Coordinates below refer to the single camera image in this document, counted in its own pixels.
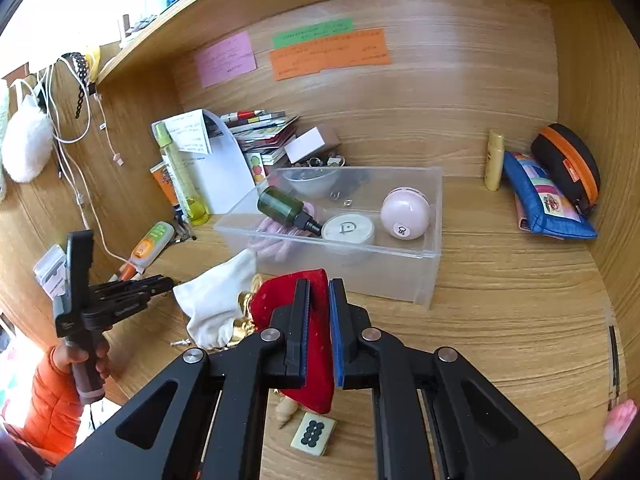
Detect white cloth pouch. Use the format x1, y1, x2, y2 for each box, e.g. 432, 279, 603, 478
172, 249, 257, 351

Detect mahjong tile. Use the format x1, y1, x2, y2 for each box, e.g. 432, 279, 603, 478
291, 412, 336, 457

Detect red velvet pouch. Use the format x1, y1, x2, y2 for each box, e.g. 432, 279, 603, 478
250, 269, 334, 415

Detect pink rope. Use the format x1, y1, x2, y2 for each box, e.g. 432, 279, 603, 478
247, 201, 317, 264

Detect dark green dropper bottle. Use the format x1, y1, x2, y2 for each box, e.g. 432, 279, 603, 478
257, 186, 322, 236

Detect white round cream jar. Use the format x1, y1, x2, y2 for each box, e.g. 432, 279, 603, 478
321, 214, 375, 261

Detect pink round ball device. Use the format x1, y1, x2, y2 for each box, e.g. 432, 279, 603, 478
380, 186, 431, 240

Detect person left hand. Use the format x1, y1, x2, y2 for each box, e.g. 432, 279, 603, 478
52, 338, 111, 379

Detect yellow green spray bottle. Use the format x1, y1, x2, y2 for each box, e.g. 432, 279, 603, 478
152, 122, 209, 226

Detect gold tassel ornament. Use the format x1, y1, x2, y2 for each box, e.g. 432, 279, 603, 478
227, 273, 264, 348

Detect orange sunscreen tube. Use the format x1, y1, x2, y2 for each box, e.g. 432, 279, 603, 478
150, 162, 179, 208

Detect white paper sheets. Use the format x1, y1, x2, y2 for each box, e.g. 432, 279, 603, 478
152, 110, 255, 214

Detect fruit sticker sheet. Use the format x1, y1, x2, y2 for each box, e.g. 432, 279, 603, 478
244, 152, 267, 184

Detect white fluffy pompom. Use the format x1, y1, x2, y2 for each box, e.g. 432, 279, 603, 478
1, 94, 53, 183

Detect stack of booklets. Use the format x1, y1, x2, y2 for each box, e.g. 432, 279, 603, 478
224, 110, 299, 166

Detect white small box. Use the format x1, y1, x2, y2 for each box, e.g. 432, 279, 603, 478
284, 125, 341, 164

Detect pink wallet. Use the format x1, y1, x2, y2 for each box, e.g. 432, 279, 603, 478
514, 194, 538, 234

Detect clear plastic storage bin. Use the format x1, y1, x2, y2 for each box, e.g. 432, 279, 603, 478
215, 166, 442, 307

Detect blue patchwork pouch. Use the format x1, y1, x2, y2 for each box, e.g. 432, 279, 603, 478
503, 152, 598, 240

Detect pink paper note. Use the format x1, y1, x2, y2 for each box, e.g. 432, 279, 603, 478
194, 32, 257, 88

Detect black orange zipper case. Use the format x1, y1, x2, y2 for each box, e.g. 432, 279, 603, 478
530, 122, 601, 218

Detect yellow small bottle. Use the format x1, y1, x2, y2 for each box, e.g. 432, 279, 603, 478
484, 129, 504, 192

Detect green paper note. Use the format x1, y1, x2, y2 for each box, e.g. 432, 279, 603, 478
272, 18, 354, 49

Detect orange paper note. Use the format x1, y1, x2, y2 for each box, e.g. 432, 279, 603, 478
269, 28, 392, 81

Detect white charging cable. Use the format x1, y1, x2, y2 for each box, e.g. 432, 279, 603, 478
14, 54, 132, 266

